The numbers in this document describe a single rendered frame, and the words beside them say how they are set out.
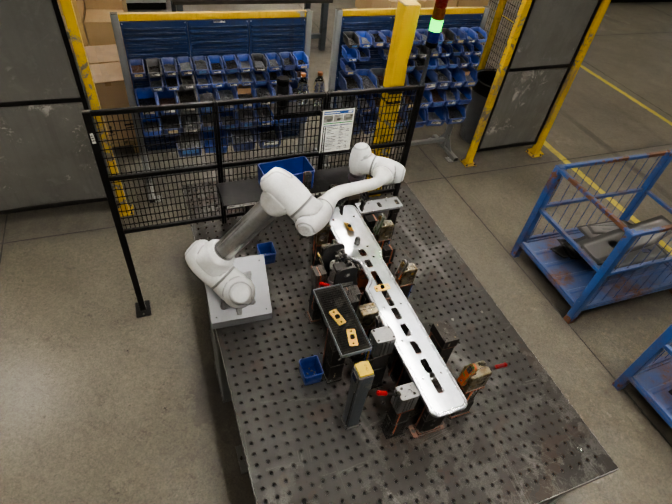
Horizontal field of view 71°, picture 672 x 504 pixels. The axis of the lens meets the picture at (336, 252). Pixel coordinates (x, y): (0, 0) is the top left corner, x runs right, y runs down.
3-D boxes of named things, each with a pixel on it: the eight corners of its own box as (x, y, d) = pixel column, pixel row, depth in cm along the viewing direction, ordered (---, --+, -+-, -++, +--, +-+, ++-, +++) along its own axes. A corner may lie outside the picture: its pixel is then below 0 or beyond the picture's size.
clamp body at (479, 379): (473, 413, 232) (499, 374, 206) (447, 422, 227) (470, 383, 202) (462, 394, 238) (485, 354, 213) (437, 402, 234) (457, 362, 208)
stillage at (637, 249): (612, 233, 458) (671, 148, 392) (678, 295, 407) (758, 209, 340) (509, 253, 422) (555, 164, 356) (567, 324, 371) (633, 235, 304)
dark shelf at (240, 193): (366, 188, 301) (366, 184, 299) (223, 210, 273) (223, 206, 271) (353, 168, 315) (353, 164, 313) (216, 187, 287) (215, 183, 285)
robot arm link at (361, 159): (344, 173, 242) (368, 180, 239) (348, 146, 231) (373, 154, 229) (352, 162, 250) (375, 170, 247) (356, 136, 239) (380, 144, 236)
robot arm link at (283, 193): (206, 294, 231) (172, 263, 226) (222, 276, 244) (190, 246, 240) (306, 207, 188) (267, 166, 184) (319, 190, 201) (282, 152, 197)
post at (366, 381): (360, 425, 221) (376, 376, 190) (345, 430, 218) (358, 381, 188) (354, 411, 226) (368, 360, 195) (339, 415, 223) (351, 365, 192)
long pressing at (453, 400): (476, 405, 202) (477, 404, 201) (430, 421, 195) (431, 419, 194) (354, 204, 290) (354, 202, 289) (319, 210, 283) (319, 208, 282)
